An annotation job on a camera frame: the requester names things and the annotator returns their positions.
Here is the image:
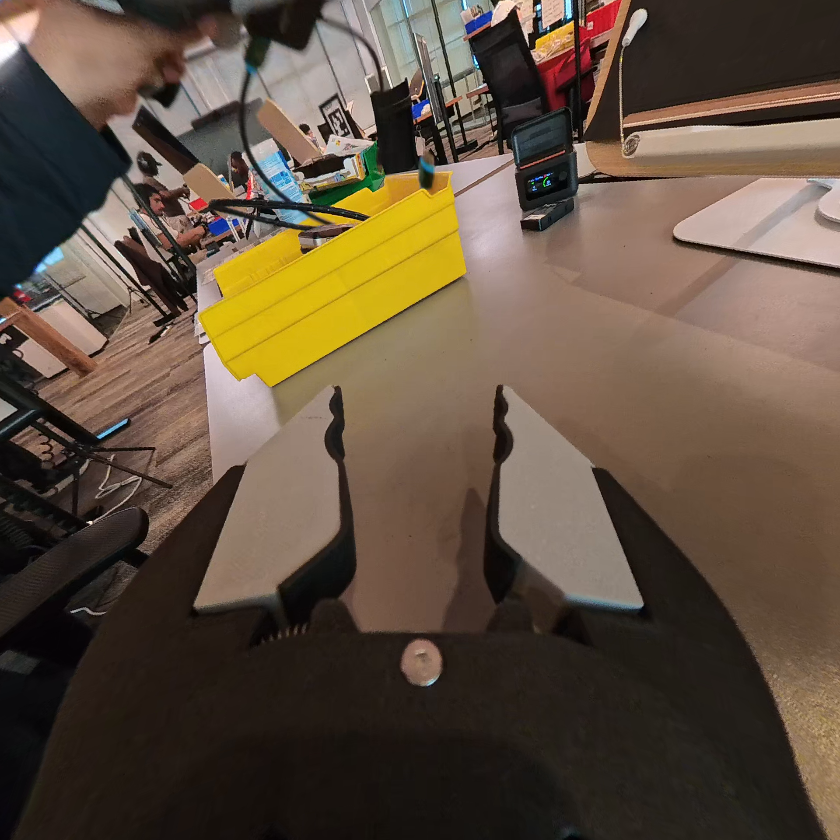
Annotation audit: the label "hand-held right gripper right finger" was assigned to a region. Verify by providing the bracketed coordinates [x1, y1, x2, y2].
[484, 385, 646, 614]

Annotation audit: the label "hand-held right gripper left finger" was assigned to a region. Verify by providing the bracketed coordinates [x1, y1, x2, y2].
[192, 386, 358, 614]

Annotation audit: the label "thin black cable green plugs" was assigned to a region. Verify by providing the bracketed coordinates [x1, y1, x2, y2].
[238, 20, 439, 194]

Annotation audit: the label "black adapter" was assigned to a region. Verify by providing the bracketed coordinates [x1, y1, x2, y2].
[244, 0, 327, 52]

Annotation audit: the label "yellow plastic bin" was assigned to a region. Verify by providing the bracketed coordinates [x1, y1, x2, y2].
[199, 172, 468, 387]

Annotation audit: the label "green-ended black HDMI cable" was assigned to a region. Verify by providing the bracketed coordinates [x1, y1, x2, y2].
[206, 197, 371, 250]

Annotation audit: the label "person's left hand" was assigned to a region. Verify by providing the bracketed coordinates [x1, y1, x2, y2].
[23, 13, 193, 130]

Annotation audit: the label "white blue wipes canister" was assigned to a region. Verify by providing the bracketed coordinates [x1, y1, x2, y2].
[252, 141, 309, 224]

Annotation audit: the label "black padded office chair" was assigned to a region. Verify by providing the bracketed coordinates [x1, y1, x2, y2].
[0, 505, 151, 631]

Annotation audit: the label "green plastic box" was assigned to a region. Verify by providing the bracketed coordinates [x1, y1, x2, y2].
[307, 141, 387, 206]

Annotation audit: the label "black mesh office chair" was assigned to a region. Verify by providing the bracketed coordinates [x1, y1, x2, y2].
[468, 10, 552, 140]

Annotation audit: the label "black battery charger case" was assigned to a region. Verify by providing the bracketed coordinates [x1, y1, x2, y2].
[511, 108, 580, 212]

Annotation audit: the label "red storage bin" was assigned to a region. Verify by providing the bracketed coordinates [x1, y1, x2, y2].
[535, 0, 623, 112]

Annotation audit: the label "wooden book stand white base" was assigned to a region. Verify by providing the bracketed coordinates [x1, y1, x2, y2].
[583, 0, 840, 270]

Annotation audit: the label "wooden post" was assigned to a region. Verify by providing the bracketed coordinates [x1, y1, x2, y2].
[0, 298, 98, 376]

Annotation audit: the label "black camera battery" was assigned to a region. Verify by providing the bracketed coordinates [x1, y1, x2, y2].
[520, 197, 576, 232]

